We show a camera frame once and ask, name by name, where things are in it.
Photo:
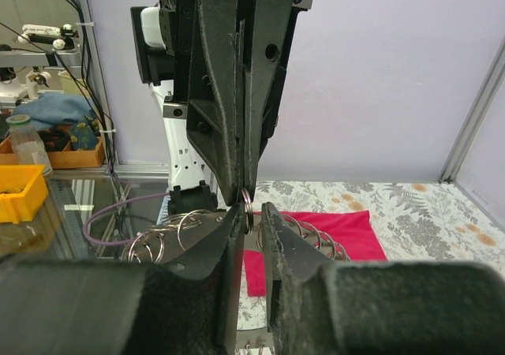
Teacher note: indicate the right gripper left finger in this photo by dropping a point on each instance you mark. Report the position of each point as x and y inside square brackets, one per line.
[69, 306]

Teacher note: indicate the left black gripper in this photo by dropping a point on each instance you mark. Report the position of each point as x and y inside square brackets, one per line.
[230, 65]

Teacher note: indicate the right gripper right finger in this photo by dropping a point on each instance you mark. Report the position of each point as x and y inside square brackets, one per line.
[422, 307]

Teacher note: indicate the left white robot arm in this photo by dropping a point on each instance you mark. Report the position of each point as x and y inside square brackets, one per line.
[192, 185]

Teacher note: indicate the red cloth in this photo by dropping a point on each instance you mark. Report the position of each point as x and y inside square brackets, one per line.
[337, 234]

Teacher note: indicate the yellow plastic bin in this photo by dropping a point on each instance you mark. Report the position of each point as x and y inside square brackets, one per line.
[23, 192]

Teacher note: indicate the orange wooden box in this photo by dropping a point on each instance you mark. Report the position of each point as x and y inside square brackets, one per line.
[62, 160]

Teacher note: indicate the blue cloth pile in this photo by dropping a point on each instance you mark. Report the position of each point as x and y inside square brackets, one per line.
[52, 109]

